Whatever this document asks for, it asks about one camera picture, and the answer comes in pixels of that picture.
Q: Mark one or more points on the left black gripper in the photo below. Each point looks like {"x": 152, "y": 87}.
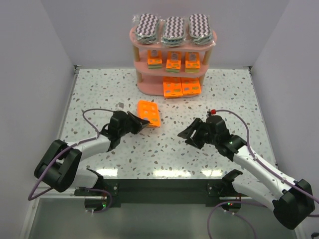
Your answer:
{"x": 131, "y": 122}

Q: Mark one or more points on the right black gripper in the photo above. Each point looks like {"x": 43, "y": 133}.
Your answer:
{"x": 198, "y": 134}

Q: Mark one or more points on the orange flat pack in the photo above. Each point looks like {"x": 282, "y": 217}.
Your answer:
{"x": 172, "y": 87}
{"x": 190, "y": 86}
{"x": 149, "y": 111}

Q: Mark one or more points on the orange sponge box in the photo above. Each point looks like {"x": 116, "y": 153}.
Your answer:
{"x": 192, "y": 62}
{"x": 173, "y": 61}
{"x": 154, "y": 59}

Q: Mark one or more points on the striped sponge pack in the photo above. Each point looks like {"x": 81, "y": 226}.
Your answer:
{"x": 146, "y": 28}
{"x": 199, "y": 29}
{"x": 173, "y": 34}

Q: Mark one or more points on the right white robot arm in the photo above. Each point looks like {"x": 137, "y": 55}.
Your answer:
{"x": 290, "y": 200}

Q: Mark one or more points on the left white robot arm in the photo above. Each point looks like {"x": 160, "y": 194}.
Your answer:
{"x": 59, "y": 166}

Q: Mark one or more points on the pink three-tier shelf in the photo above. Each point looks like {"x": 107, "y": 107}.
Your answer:
{"x": 149, "y": 81}

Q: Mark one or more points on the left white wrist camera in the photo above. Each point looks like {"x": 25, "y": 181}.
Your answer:
{"x": 120, "y": 105}

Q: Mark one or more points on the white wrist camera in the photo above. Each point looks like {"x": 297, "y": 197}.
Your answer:
{"x": 211, "y": 113}
{"x": 120, "y": 105}

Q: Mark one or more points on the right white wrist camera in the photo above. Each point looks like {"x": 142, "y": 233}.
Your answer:
{"x": 211, "y": 113}

